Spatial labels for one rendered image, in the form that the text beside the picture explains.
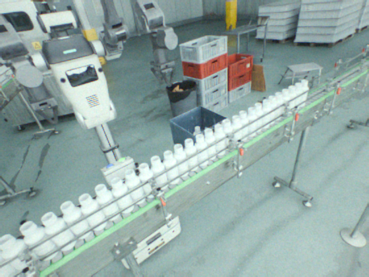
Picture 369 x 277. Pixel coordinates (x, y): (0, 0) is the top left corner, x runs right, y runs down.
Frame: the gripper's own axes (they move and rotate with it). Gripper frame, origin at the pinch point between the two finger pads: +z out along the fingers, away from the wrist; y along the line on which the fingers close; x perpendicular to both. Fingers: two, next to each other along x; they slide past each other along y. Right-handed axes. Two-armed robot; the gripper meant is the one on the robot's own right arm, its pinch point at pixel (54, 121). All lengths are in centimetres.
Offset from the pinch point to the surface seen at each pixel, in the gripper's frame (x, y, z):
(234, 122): 73, 16, 26
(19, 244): -24.3, 15.3, 28.1
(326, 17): 644, -223, 66
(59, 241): -15.6, 17.1, 34.4
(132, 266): 1, 15, 76
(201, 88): 189, -159, 83
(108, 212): 1.9, 16.3, 34.7
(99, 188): 2.9, 12.1, 25.9
